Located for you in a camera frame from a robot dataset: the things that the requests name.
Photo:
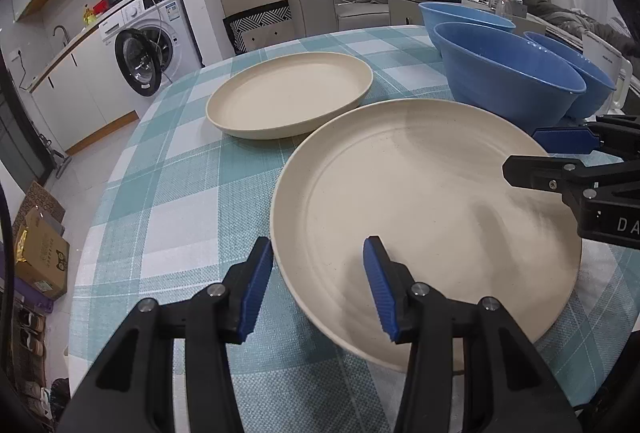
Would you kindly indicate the small blue bowl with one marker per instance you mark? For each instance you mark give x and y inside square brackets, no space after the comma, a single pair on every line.
[595,83]

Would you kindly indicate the small beige plate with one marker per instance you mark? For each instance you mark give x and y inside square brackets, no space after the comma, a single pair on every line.
[285,93]

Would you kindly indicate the grey blanket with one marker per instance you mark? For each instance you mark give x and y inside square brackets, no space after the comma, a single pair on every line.
[565,18]

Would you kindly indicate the pair of shoes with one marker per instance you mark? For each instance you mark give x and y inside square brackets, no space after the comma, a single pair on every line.
[32,330]

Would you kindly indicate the white washing machine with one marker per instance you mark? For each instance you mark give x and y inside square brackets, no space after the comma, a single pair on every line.
[165,43]

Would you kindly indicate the white lower kitchen cabinet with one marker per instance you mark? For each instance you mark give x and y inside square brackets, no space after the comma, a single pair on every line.
[85,98]

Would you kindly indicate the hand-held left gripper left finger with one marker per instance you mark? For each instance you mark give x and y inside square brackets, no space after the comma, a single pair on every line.
[255,293]

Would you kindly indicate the black white striped cushion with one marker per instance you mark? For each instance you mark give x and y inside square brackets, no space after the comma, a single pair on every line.
[257,28]

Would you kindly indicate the large beige plate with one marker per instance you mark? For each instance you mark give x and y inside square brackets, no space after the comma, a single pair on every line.
[425,193]

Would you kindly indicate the dark glass door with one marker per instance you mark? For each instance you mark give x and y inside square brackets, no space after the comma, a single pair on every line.
[17,133]

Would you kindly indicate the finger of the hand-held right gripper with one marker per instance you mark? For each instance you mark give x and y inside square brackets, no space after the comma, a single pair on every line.
[565,139]
[535,170]

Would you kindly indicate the kitchen faucet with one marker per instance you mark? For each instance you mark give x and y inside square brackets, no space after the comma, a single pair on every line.
[61,33]

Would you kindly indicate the large blue bowl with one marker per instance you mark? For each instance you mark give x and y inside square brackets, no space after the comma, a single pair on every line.
[450,15]
[490,83]

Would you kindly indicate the brown cardboard box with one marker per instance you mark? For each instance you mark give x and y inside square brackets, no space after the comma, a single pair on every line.
[42,258]

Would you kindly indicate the teal checked tablecloth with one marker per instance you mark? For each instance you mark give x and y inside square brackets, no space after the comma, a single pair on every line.
[190,193]

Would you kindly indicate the patterned flat cardboard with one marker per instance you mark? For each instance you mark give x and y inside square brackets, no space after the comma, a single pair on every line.
[40,195]

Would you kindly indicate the grey cabinet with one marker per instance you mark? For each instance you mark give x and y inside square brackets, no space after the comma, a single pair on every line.
[402,8]

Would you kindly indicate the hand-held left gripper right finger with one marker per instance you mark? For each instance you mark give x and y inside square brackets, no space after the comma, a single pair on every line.
[377,288]

